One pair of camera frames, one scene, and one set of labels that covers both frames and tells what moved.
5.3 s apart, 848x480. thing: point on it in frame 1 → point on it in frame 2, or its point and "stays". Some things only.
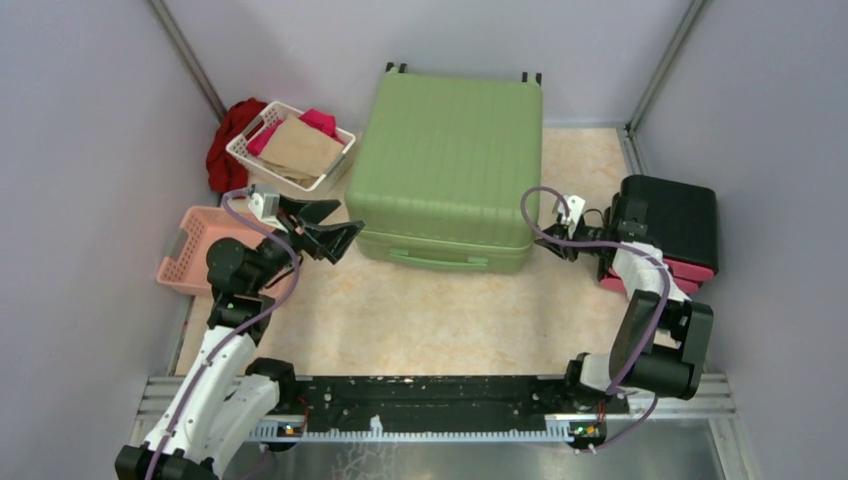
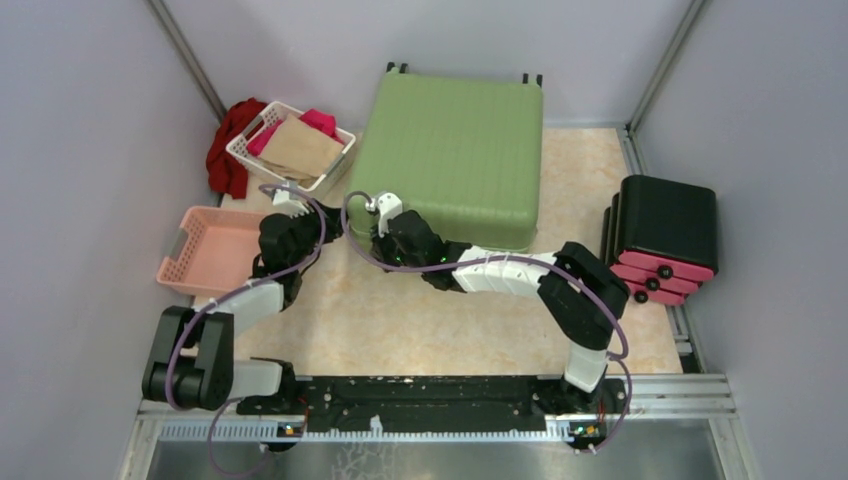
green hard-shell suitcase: (440, 170) stays
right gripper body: (556, 238) → (383, 244)
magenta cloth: (321, 120) stays
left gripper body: (304, 234) stays
